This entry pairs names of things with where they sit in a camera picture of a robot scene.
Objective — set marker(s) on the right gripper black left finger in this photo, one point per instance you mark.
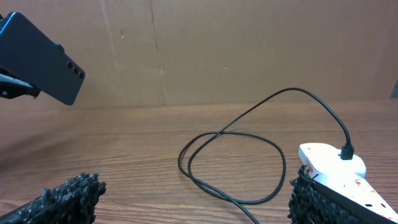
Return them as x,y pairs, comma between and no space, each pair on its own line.
72,202

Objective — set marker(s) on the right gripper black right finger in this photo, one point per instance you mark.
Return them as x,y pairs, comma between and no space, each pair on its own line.
312,202

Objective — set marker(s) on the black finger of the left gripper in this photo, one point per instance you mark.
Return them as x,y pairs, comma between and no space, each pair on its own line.
13,87

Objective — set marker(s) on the dark blue Galaxy smartphone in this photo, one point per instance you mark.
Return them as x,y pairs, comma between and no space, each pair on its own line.
31,56

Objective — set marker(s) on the white charger plug adapter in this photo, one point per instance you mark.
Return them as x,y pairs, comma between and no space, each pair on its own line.
326,159

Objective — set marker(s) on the white power extension strip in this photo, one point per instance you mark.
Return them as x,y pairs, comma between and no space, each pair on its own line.
351,186

